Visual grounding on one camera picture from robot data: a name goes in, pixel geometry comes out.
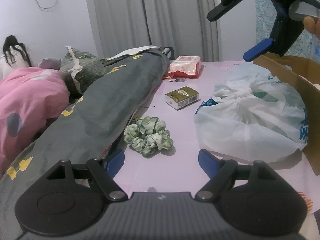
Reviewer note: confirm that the grey blanket with yellow print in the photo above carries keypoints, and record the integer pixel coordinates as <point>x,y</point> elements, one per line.
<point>100,105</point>

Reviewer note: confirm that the person's right hand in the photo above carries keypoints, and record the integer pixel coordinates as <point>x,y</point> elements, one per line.
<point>310,24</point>

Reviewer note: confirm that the brown cardboard box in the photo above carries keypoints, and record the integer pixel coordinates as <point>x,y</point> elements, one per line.
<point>295,67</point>

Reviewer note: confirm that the red white tissue pack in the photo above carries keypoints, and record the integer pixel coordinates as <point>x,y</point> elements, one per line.
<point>185,67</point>

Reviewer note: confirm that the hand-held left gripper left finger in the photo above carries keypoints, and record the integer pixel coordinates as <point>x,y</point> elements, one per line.
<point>113,163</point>

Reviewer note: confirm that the green white scrunchie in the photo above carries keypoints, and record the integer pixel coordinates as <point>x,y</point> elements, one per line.
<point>147,135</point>

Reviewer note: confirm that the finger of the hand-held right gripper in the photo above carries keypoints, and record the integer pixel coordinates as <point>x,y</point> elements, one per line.
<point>232,2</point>
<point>258,48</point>

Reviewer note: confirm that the black hair pin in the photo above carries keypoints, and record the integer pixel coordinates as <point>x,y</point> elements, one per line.
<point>147,107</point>

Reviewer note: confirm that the teal patterned cloth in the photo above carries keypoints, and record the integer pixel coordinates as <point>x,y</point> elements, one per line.
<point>262,25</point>

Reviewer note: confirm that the lilac cushion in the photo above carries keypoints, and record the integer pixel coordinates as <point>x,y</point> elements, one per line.
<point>50,63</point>

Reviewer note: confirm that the grey curtain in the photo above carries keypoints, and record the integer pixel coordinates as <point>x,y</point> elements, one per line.
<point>150,12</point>

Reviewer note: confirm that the white cloth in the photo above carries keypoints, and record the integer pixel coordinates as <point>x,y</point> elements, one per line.
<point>130,52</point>

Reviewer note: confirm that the green patterned pillow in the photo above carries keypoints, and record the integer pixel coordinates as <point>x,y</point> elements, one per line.
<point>85,67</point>

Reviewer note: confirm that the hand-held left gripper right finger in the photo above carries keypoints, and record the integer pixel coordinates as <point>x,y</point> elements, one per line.
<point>207,163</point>

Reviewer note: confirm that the white plastic bag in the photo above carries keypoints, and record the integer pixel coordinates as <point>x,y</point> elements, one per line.
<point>250,120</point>

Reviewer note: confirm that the gold foil packet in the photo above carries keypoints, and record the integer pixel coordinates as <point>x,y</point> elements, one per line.
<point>181,96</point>

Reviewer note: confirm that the pink blanket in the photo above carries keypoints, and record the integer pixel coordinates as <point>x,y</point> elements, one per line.
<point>25,100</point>

